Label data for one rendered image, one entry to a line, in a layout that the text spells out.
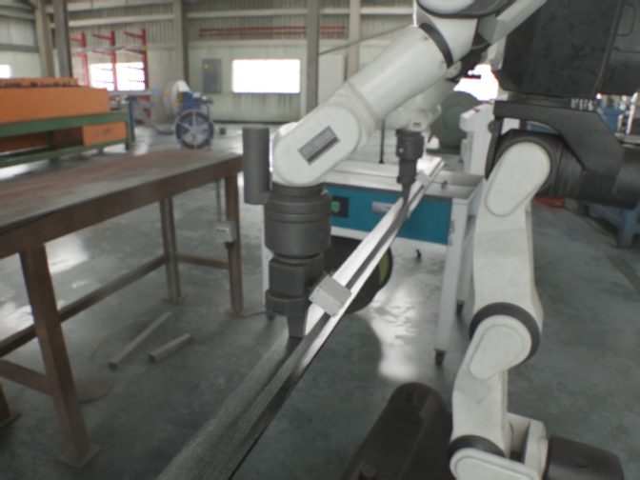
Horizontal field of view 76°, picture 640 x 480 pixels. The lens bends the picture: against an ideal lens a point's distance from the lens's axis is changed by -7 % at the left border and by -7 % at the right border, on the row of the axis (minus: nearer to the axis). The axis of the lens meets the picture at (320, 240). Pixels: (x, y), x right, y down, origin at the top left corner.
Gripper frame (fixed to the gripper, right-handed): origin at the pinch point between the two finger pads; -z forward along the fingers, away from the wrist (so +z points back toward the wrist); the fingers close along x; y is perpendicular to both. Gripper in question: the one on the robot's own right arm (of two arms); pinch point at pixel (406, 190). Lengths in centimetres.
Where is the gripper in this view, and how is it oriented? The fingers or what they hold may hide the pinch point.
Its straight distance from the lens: 146.2
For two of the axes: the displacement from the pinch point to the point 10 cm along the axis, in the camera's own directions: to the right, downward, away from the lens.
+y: -9.4, -1.3, 3.2
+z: 0.2, -9.5, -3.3
